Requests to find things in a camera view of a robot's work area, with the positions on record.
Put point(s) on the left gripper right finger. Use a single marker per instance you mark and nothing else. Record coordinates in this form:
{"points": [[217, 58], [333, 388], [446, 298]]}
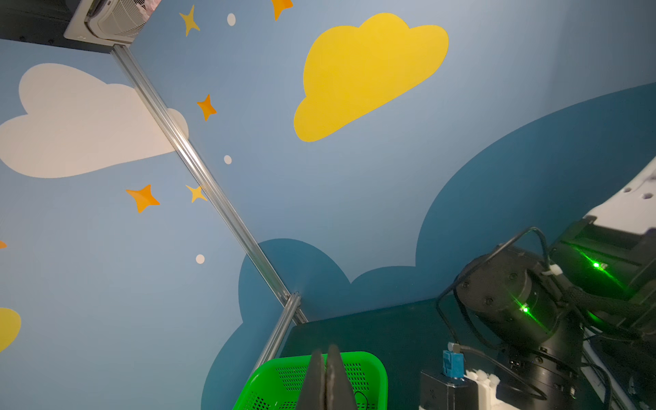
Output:
{"points": [[339, 391]]}

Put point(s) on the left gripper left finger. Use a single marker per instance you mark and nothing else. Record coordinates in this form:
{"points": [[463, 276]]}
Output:
{"points": [[313, 393]]}

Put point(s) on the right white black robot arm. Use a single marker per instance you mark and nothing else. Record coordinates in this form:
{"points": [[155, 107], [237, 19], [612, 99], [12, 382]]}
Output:
{"points": [[584, 307]]}

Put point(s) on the ceiling air vent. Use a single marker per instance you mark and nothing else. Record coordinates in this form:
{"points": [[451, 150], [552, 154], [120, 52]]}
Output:
{"points": [[108, 22]]}

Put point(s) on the aluminium frame back bar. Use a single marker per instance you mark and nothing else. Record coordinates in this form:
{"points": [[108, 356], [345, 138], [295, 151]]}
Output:
{"points": [[292, 313]]}

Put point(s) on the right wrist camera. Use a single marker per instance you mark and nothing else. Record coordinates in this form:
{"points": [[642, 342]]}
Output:
{"points": [[454, 388]]}

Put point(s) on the aluminium frame right post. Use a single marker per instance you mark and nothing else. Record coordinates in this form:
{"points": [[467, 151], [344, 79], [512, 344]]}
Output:
{"points": [[192, 160]]}

